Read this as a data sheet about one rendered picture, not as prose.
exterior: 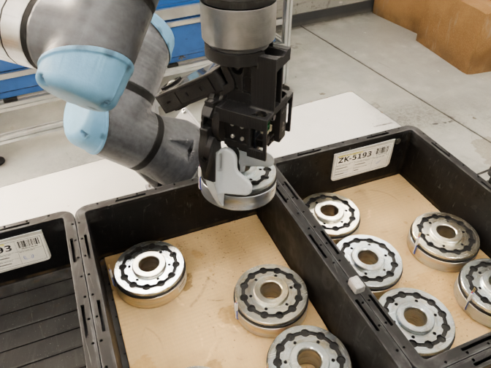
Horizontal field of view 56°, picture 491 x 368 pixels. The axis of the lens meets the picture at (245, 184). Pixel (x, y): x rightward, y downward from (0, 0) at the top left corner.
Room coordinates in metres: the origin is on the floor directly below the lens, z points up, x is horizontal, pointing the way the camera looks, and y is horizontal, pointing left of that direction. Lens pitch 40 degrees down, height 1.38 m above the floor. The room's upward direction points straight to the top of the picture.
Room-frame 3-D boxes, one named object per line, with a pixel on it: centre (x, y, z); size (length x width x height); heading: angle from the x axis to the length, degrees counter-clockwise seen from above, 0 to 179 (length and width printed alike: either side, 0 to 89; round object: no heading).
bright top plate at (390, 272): (0.45, -0.18, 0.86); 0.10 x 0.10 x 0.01
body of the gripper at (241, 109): (0.45, 0.00, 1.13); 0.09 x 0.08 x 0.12; 63
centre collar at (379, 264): (0.45, -0.18, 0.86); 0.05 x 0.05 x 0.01
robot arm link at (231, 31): (0.46, 0.01, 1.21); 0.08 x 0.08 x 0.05
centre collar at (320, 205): (0.56, -0.14, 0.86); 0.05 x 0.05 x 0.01
